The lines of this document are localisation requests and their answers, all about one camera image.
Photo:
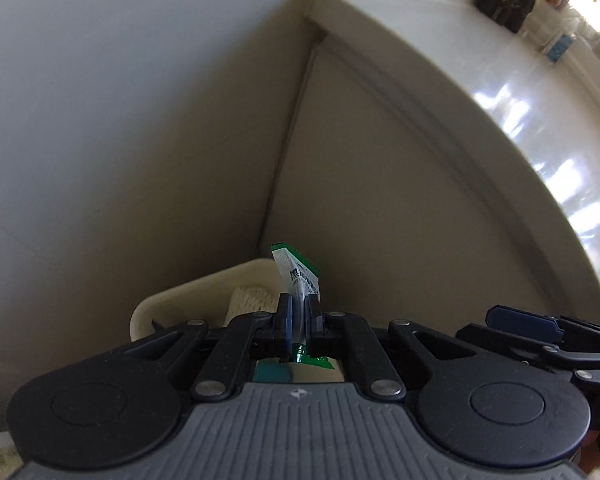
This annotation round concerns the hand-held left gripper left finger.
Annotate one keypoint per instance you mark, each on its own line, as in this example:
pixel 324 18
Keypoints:
pixel 285 317

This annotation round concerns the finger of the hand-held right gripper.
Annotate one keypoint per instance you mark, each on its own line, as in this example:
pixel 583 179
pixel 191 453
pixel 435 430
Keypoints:
pixel 522 322
pixel 510 342

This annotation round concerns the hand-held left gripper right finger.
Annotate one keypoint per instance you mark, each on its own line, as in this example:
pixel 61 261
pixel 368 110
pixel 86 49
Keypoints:
pixel 311 317

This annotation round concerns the green and white sachet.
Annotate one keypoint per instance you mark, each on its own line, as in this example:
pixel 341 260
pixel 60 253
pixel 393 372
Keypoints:
pixel 295 272

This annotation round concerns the white plastic bin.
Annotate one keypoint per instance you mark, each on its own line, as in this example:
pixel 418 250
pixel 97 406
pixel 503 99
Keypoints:
pixel 190 295

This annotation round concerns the white foam net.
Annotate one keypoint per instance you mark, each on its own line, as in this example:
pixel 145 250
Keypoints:
pixel 250 302

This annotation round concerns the teal packet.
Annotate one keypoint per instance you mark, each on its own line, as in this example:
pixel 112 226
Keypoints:
pixel 271 373

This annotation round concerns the white window sill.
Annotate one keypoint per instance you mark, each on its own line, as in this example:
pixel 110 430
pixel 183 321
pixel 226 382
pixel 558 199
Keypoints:
pixel 505 110

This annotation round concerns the small blue card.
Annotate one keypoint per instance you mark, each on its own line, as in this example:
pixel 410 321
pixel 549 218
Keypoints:
pixel 559 48

